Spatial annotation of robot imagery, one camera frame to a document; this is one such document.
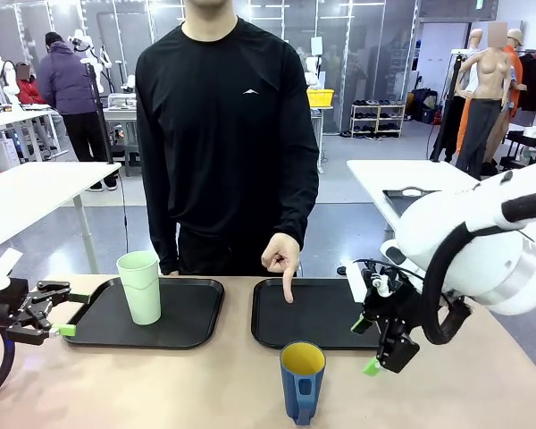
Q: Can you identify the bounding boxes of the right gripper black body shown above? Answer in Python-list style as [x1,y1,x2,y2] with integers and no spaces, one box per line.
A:
[363,285,426,335]

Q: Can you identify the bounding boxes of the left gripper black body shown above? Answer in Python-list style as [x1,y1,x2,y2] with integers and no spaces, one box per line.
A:
[0,276,30,331]

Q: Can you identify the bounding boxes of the pale green plastic cup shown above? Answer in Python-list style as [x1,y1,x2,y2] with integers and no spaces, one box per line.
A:
[116,250,163,326]

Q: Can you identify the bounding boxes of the person's right forearm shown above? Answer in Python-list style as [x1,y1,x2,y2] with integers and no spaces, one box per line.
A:
[145,178,180,276]

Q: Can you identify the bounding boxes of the person's left forearm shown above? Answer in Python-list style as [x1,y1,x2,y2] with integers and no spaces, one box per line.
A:
[274,169,321,249]

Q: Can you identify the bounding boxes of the person's left hand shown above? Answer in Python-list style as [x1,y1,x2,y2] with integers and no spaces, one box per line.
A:
[261,232,303,305]

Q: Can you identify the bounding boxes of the black plastic tray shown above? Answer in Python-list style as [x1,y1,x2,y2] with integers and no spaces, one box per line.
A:
[62,276,226,350]
[251,277,383,350]

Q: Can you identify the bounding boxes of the blue mug yellow inside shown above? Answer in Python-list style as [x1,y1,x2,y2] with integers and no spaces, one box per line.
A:
[280,341,327,426]

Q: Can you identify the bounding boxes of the white table with grey leg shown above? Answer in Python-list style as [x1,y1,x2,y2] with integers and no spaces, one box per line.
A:
[0,160,123,274]

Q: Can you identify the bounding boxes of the black tray with plate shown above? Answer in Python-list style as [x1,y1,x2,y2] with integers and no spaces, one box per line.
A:
[381,187,443,221]

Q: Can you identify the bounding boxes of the white table holding tray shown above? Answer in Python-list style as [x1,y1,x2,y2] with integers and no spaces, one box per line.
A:
[346,158,482,233]

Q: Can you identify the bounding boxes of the white long workbench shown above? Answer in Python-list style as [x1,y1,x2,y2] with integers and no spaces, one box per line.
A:
[0,105,69,163]

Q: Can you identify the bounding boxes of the black tripod pole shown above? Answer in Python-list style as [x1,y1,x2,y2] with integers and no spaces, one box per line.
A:
[85,62,113,164]

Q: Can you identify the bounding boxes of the wooden shoe rack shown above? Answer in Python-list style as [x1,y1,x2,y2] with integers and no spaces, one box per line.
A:
[349,100,406,140]

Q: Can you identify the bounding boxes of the person in red top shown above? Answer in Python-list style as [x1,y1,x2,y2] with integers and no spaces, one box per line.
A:
[16,62,50,106]

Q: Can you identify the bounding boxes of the person in purple jacket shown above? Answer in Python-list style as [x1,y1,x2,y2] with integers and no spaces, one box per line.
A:
[36,31,120,192]

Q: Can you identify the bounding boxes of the yellow plastic basket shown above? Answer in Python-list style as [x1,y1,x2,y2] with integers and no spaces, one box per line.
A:
[306,88,335,109]

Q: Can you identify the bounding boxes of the person in black shirt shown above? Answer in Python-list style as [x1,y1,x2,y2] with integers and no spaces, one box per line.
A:
[135,0,321,277]

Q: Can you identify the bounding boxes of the bare mannequin dark trousers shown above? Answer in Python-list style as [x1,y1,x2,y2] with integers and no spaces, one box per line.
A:
[454,21,519,180]

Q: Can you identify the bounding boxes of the white humanoid robot figure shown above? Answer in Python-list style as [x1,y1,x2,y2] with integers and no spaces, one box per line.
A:
[69,29,113,90]

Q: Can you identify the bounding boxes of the mannequin in orange clothes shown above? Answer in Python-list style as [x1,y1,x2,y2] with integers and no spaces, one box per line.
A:
[502,28,529,118]

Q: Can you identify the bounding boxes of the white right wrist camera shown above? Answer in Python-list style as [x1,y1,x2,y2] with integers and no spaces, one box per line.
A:
[368,267,395,299]

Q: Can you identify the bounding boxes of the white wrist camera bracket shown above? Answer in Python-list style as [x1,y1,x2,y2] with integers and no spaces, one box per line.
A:
[0,248,24,287]
[342,261,368,305]

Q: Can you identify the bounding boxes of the black right arm hose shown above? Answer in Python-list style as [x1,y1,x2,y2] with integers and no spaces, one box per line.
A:
[422,187,536,346]

